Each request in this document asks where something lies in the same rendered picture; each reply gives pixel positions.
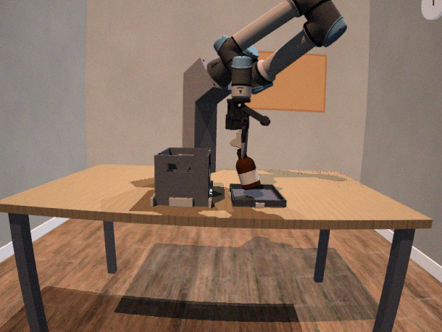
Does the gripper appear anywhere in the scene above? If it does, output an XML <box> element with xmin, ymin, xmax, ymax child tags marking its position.
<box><xmin>225</xmin><ymin>98</ymin><xmax>251</xmax><ymax>159</ymax></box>

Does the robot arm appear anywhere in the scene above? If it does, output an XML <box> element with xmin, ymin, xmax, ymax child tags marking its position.
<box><xmin>207</xmin><ymin>0</ymin><xmax>347</xmax><ymax>99</ymax></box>

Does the dark brown bottle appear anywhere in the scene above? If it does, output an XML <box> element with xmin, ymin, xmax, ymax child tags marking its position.
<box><xmin>236</xmin><ymin>149</ymin><xmax>260</xmax><ymax>190</ymax></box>

